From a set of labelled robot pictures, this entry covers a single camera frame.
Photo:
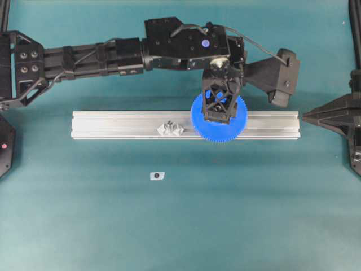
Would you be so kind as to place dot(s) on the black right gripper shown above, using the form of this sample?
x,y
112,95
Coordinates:
x,y
347,126

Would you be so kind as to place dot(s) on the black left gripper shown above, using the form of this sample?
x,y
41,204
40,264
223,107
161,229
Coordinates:
x,y
224,75

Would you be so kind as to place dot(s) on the large blue plastic gear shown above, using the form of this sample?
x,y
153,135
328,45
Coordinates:
x,y
218,132

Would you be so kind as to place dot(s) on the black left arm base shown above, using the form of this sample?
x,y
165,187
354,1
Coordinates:
x,y
8,134

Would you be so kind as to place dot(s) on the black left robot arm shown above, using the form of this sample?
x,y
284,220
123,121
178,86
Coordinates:
x,y
28,70

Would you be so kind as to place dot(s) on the small white marker sticker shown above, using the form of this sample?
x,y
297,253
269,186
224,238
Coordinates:
x,y
157,176

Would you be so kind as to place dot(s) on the clear left shaft bracket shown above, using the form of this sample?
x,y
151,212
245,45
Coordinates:
x,y
170,129

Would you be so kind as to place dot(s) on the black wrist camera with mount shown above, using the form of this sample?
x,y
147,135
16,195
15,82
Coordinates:
x,y
278,80

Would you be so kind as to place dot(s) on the silver aluminium extrusion rail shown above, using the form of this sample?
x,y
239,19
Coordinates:
x,y
268,125

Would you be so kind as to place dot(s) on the black right frame post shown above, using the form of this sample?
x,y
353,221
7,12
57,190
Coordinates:
x,y
354,17

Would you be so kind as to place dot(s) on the black frame post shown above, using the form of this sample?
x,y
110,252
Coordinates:
x,y
354,17
4,14

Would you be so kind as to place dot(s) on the black left frame post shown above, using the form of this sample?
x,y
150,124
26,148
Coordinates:
x,y
4,14

